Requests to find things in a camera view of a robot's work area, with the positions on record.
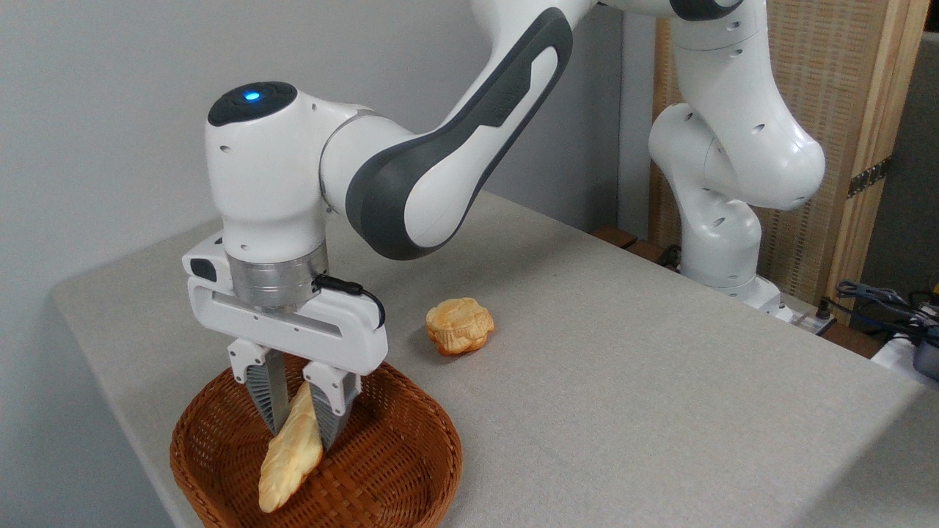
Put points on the woven wood folding screen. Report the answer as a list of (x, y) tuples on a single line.
[(829, 73)]

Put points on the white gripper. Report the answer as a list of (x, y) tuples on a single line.
[(345, 334)]

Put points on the metal screen hinge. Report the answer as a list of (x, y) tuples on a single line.
[(869, 177)]

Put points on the brown wicker basket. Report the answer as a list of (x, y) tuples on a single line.
[(400, 469)]

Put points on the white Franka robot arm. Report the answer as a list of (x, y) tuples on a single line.
[(737, 147)]

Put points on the round golden bread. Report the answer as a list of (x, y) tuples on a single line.
[(460, 325)]

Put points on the long braided bread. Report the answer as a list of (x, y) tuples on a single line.
[(290, 458)]

